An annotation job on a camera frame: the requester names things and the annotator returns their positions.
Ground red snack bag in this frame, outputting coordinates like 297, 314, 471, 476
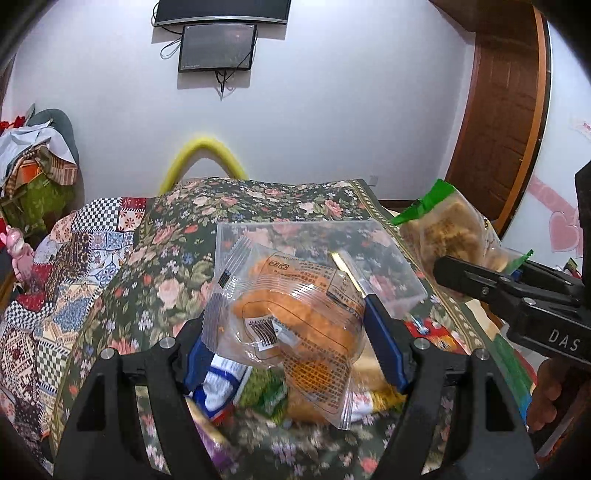
405, 316, 466, 354

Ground purple cake bar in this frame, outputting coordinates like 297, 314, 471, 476
185, 397, 236, 472

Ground blue white snack bag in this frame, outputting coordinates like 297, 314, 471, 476
184, 340, 252, 424

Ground green-trimmed pastry bag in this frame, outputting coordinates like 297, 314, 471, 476
392, 179, 533, 276

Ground green snack packet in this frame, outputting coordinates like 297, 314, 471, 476
235, 367, 288, 424

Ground orange bread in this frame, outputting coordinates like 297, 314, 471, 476
201, 237, 365, 430

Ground golden pastry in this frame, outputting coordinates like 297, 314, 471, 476
287, 389, 329, 425

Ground right hand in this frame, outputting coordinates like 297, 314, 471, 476
526, 359, 568, 432

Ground floral green bed cover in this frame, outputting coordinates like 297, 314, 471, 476
48, 177, 537, 480

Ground patchwork quilt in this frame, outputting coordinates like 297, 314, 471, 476
1, 197, 148, 460

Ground brown wooden door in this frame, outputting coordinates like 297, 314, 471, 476
435, 1, 551, 234

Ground pink plush toy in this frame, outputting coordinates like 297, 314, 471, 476
1, 225, 34, 283

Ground clear plastic storage box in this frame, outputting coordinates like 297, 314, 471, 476
214, 219, 428, 319

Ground pile of clothes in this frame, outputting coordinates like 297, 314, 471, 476
1, 109, 79, 236

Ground yellow foam hoop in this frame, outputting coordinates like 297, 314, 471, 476
158, 136, 249, 195

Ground small black wall monitor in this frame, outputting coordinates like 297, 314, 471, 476
178, 23, 257, 73

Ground wall mounted black television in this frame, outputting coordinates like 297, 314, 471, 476
154, 0, 291, 26

